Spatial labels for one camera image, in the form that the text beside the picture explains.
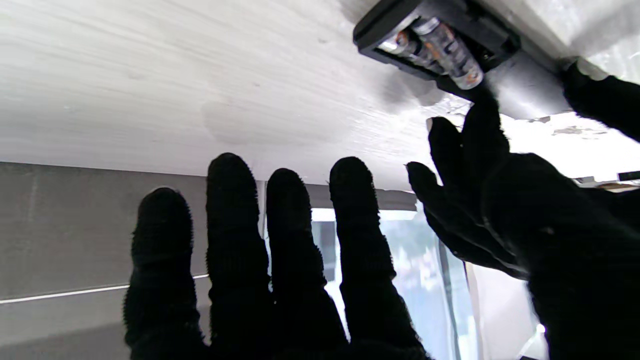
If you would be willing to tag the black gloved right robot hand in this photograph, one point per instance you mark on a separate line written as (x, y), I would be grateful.
(300, 310)

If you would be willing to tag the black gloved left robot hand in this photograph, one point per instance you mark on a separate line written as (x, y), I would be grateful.
(465, 190)

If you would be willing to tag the silver AAA battery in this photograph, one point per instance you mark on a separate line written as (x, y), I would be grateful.
(450, 52)
(402, 47)

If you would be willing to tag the black remote control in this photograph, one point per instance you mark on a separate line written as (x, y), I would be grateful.
(505, 35)

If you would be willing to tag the city skyline backdrop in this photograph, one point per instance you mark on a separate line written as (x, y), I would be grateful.
(420, 280)

